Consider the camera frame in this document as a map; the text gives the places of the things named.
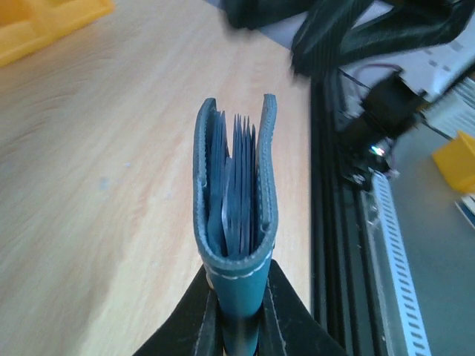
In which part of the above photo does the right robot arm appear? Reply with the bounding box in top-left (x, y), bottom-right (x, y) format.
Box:
top-left (221, 0), bottom-right (474, 79)

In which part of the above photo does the yellow bin with black cards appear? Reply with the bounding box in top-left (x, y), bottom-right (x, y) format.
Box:
top-left (1, 0), bottom-right (114, 67)

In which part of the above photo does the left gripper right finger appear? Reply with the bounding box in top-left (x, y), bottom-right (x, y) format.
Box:
top-left (258, 260), bottom-right (347, 356)

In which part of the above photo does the blue leather card holder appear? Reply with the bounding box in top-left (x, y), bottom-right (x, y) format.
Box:
top-left (193, 93), bottom-right (278, 355)

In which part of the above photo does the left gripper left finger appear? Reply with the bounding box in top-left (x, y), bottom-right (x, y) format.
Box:
top-left (136, 267), bottom-right (223, 356)

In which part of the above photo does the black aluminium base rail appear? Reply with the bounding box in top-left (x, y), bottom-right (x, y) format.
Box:
top-left (309, 71), bottom-right (387, 355)

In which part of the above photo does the yellow bin outside table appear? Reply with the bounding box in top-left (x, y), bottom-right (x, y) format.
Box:
top-left (432, 131), bottom-right (475, 194)

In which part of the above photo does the grey slotted cable duct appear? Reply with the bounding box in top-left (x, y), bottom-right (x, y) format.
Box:
top-left (370, 174), bottom-right (431, 355)

